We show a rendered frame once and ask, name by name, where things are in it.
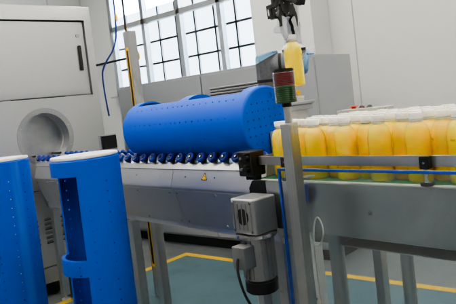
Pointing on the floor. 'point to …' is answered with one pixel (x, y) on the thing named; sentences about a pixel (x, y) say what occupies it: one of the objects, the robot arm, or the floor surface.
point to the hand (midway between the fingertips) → (290, 36)
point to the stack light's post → (298, 213)
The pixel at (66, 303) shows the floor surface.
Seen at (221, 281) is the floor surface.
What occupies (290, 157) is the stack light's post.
